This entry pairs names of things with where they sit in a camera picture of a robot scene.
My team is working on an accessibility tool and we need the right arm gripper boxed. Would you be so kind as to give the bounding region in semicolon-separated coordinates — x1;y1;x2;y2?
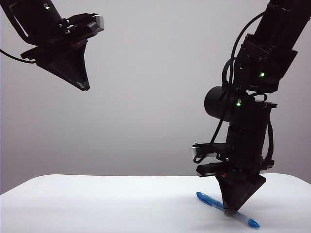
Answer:
196;154;276;212

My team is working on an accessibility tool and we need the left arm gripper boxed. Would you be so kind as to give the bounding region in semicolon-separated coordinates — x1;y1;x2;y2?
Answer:
20;33;90;92

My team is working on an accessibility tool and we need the clear blue pen body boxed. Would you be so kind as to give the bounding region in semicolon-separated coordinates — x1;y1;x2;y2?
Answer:
210;199;260;229

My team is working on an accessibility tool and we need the translucent blue pen cap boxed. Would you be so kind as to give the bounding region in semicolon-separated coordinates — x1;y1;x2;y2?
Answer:
196;191;213;204

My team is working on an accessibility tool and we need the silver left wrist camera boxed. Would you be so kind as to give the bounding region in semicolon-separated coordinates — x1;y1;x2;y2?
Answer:
66;12;105;39

